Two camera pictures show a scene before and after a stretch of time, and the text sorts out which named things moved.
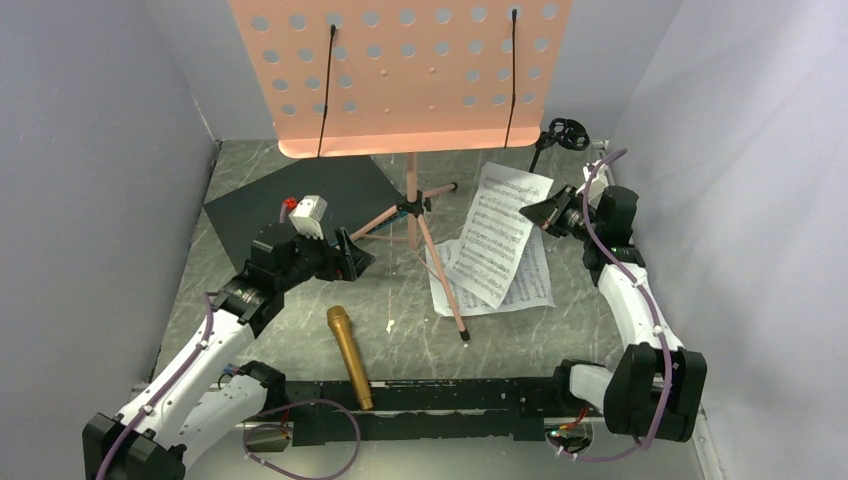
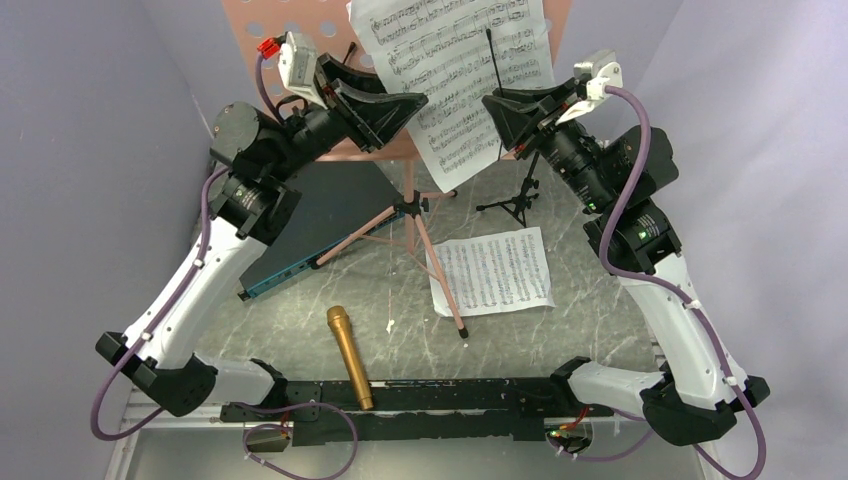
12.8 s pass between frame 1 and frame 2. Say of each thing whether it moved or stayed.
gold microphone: stayed
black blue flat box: stayed
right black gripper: moved
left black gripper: moved
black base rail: stayed
